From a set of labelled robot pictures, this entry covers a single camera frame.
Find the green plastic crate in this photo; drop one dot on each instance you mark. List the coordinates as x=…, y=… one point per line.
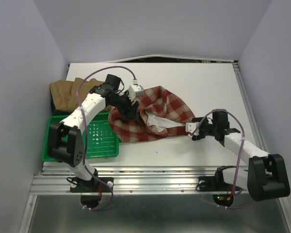
x=102, y=141

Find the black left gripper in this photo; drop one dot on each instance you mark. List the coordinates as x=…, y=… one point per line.
x=127, y=112

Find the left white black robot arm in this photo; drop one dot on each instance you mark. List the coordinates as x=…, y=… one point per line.
x=68, y=139

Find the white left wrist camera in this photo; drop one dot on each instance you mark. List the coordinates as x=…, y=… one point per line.
x=135, y=91

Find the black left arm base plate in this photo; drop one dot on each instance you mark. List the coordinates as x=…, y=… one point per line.
x=80, y=186

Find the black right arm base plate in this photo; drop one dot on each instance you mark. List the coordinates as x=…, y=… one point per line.
x=212, y=184

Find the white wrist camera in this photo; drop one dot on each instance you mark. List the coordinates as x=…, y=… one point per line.
x=135, y=91
x=191, y=129

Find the aluminium rail frame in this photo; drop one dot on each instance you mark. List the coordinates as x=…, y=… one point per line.
x=155, y=182

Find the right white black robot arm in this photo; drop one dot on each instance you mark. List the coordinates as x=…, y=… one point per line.
x=261, y=174

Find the tan folded skirt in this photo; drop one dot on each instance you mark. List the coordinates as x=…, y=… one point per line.
x=68, y=90

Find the dark green folded garment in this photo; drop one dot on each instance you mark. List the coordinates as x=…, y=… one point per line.
x=58, y=105

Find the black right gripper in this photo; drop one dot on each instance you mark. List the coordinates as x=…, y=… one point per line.
x=201, y=136

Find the red plaid skirt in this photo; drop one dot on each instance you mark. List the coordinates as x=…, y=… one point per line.
x=160, y=114

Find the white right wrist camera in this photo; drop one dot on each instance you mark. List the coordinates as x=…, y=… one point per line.
x=191, y=129

